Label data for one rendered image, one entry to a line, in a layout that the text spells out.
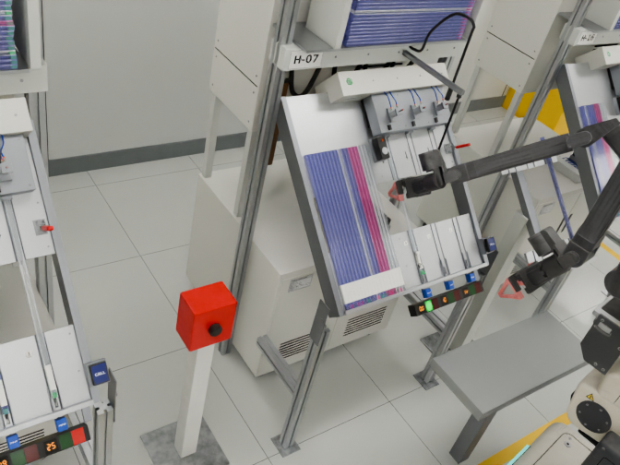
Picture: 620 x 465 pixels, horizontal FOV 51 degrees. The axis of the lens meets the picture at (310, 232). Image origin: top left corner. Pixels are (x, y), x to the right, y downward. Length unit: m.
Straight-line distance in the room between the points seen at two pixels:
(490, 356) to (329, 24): 1.20
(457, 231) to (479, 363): 0.48
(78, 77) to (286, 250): 1.56
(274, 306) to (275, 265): 0.17
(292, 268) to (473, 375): 0.71
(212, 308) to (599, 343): 1.08
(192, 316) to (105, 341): 0.99
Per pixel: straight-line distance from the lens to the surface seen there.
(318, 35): 2.08
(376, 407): 2.81
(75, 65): 3.45
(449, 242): 2.39
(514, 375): 2.31
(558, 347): 2.51
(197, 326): 1.91
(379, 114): 2.23
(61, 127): 3.59
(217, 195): 2.60
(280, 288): 2.34
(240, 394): 2.70
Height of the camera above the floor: 2.12
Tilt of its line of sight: 37 degrees down
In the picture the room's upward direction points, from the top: 15 degrees clockwise
